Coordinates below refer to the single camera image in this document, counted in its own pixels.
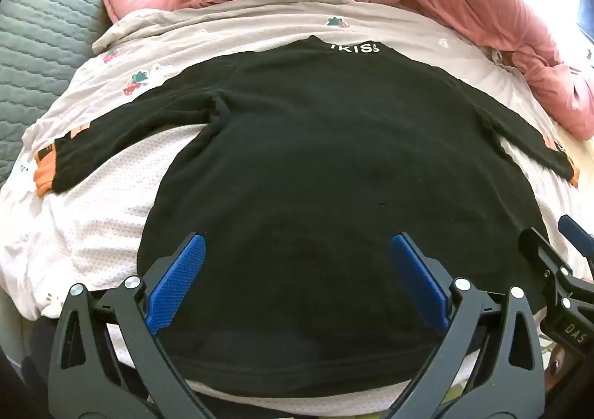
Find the black flat screen television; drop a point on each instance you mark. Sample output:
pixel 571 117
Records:
pixel 584 6

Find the person's right hand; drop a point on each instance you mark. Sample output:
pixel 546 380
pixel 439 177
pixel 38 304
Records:
pixel 555 365

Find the black sweater with orange cuffs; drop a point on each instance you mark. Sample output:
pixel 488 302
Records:
pixel 325 145

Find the pale printed blanket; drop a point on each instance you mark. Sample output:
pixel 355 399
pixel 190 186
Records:
pixel 93 215

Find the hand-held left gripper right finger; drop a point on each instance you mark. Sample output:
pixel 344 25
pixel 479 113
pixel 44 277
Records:
pixel 417 275

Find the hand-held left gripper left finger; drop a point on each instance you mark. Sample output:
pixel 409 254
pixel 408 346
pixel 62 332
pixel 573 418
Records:
pixel 178 275

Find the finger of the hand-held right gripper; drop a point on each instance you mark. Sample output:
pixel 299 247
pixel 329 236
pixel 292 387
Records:
pixel 573 228
pixel 540 245

